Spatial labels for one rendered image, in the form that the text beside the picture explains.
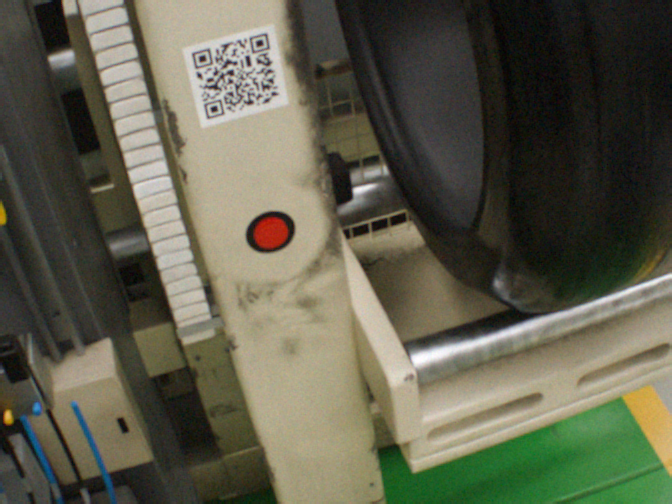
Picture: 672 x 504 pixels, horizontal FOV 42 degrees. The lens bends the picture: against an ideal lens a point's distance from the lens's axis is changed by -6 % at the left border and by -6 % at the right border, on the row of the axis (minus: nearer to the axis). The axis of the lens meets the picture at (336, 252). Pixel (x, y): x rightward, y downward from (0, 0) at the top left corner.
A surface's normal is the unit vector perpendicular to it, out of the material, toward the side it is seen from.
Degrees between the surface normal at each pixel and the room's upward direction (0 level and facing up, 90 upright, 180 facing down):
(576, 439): 0
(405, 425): 90
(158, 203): 90
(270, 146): 90
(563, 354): 0
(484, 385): 0
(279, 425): 90
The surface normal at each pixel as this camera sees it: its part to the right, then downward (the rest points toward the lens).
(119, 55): 0.29, 0.57
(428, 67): 0.14, -0.03
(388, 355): -0.14, -0.77
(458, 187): -0.04, -0.56
